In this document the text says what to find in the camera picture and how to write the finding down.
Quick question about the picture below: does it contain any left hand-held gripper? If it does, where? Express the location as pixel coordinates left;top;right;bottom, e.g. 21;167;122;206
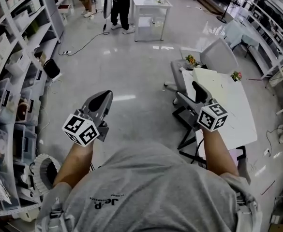
61;90;114;147

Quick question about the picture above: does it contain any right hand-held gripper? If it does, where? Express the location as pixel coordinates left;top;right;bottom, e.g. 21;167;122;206
176;81;228;132

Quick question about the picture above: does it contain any cream white folder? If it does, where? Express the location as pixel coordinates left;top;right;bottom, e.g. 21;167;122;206
192;68;230;98

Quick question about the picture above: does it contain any person's left forearm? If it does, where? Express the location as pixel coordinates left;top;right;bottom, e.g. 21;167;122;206
53;143;94;186

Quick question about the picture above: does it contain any person's right forearm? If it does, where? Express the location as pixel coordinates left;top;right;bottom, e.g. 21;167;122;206
201;128;240;177

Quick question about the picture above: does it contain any small orange flower pot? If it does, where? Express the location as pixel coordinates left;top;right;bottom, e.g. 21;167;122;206
185;54;199;69

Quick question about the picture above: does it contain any grey office chair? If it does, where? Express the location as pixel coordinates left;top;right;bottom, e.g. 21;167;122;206
164;37;239;106

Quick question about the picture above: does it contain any small pink flower pot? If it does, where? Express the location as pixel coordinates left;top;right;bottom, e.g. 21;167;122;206
230;71;243;82

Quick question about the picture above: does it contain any white table with black legs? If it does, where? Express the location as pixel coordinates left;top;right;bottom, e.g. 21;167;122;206
172;69;258;165

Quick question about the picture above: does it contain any black cylindrical bin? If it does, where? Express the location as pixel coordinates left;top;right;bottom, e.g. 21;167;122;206
44;58;61;79

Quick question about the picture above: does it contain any pale green covered table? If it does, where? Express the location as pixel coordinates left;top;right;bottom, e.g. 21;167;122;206
224;20;260;48

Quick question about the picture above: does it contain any black floor stand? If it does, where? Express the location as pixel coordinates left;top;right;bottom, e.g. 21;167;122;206
216;0;232;24

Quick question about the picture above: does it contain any white perforated storage basket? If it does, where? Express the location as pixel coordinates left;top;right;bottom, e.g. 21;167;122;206
5;49;32;77

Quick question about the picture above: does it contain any white standing fan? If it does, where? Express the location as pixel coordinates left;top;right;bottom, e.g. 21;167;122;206
103;0;113;32

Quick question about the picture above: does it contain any white square table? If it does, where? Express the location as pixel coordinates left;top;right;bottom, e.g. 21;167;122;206
131;0;174;43

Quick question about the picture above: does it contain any person's grey shirt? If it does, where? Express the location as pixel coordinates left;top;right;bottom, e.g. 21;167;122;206
34;141;263;232

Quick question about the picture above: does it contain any white metal shelving unit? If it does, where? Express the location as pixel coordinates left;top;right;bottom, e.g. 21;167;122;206
0;0;65;214

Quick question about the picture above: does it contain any white desk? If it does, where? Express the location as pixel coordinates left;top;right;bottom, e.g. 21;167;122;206
54;0;74;27

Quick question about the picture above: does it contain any black floor cable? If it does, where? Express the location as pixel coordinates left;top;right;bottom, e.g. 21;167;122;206
59;29;110;57

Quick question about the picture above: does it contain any white corrugated hose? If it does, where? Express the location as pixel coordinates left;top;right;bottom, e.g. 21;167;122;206
32;153;61;196

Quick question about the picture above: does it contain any white wire shelving rack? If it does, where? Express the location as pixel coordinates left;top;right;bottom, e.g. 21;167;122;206
242;0;283;80

